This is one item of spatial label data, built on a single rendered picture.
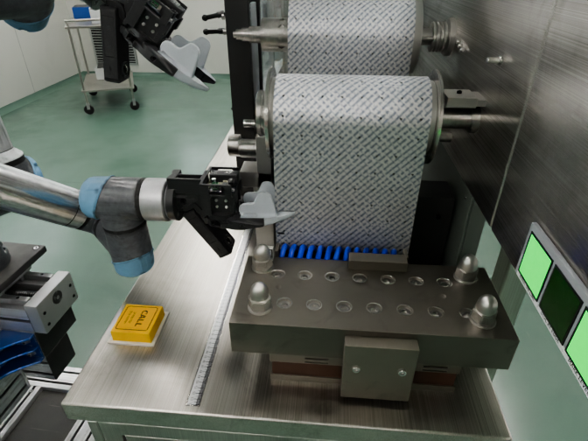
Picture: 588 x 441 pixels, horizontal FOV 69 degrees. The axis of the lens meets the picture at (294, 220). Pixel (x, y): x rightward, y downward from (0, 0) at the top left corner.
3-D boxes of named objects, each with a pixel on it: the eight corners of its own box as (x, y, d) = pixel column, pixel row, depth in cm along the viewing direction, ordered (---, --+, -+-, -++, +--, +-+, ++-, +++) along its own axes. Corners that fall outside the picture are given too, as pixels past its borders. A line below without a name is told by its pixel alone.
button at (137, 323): (129, 312, 80) (126, 303, 79) (164, 315, 80) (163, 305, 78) (112, 341, 74) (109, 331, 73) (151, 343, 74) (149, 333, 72)
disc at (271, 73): (276, 140, 81) (275, 58, 73) (279, 140, 81) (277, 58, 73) (265, 172, 68) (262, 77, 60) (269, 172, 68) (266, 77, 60)
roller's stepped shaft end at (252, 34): (235, 41, 90) (234, 24, 88) (263, 41, 90) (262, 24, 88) (232, 44, 87) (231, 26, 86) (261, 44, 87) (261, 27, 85)
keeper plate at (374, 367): (340, 385, 65) (345, 334, 60) (406, 390, 65) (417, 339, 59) (340, 399, 63) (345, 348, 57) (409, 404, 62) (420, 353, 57)
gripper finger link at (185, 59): (217, 69, 63) (169, 24, 62) (196, 99, 66) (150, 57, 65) (225, 66, 66) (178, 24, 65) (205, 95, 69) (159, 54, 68)
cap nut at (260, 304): (249, 297, 65) (248, 274, 62) (273, 298, 64) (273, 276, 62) (245, 314, 61) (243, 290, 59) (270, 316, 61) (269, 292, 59)
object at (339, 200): (276, 247, 77) (274, 151, 68) (407, 253, 76) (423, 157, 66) (276, 248, 77) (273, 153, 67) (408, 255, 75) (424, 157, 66)
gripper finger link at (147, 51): (173, 70, 64) (126, 28, 62) (168, 78, 64) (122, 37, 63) (186, 66, 68) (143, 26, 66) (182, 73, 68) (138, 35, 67)
